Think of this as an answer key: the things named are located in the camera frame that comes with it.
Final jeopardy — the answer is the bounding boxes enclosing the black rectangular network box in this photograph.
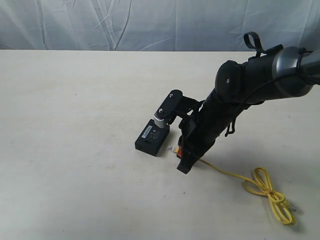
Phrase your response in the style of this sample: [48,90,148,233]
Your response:
[134,119,170,157]

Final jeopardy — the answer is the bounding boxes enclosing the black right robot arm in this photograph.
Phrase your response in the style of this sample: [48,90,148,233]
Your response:
[177,46,320,174]

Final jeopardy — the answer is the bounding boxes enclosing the white wrinkled backdrop curtain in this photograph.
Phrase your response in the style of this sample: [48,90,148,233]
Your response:
[0,0,320,51]

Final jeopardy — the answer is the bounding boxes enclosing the yellow ethernet cable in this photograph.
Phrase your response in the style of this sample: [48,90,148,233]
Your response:
[167,146,297,225]

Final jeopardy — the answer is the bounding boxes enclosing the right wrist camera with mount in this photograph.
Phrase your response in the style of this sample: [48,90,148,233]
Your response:
[153,89,202,129]

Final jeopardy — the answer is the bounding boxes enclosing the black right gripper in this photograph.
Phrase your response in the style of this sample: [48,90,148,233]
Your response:
[174,100,233,173]

